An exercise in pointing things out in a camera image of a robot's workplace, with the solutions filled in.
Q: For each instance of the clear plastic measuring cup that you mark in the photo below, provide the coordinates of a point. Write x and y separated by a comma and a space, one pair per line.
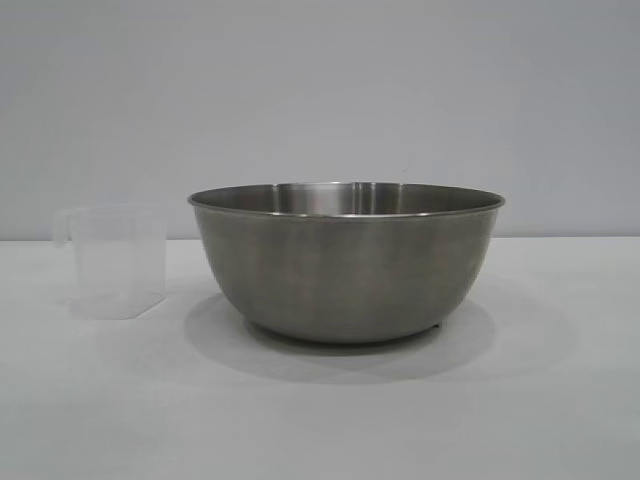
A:
120, 260

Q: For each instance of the stainless steel mixing bowl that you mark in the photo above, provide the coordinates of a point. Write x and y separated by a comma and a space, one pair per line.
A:
345, 270

